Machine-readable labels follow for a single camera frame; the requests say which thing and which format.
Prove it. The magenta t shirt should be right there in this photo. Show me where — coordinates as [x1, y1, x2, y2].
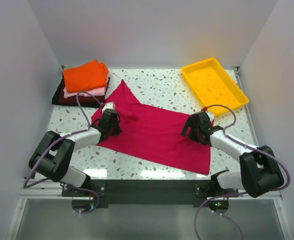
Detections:
[99, 81, 211, 175]

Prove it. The maroon folded t shirt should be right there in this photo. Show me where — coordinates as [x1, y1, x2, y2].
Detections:
[51, 78, 110, 108]

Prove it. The yellow plastic tray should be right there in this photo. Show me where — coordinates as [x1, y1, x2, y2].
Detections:
[181, 57, 249, 110]

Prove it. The black folded t shirt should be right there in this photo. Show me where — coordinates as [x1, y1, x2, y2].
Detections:
[51, 79, 100, 108]

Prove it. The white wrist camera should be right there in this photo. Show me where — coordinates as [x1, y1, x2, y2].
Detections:
[102, 101, 116, 112]
[206, 111, 215, 122]

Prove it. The aluminium frame rail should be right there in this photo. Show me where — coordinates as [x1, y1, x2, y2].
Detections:
[19, 180, 283, 200]

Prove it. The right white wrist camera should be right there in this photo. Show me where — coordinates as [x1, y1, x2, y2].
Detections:
[206, 111, 215, 122]

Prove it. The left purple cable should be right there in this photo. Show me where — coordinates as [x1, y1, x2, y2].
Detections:
[23, 91, 108, 215]

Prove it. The orange folded t shirt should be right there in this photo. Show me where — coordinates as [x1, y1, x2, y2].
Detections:
[62, 59, 109, 93]

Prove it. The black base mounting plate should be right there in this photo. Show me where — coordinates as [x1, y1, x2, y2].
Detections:
[61, 179, 238, 210]

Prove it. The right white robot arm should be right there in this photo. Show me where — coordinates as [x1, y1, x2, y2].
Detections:
[181, 111, 285, 198]

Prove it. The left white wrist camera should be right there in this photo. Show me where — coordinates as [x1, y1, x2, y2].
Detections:
[102, 101, 116, 112]

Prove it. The pink folded t shirt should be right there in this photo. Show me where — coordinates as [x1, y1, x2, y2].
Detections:
[63, 77, 110, 99]

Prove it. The purple cable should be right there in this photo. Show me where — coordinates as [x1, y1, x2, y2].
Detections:
[23, 91, 108, 215]
[193, 104, 292, 240]

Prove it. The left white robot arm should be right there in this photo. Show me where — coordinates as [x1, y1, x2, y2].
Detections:
[28, 108, 122, 196]

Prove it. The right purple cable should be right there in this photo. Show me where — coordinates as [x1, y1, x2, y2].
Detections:
[193, 104, 292, 240]

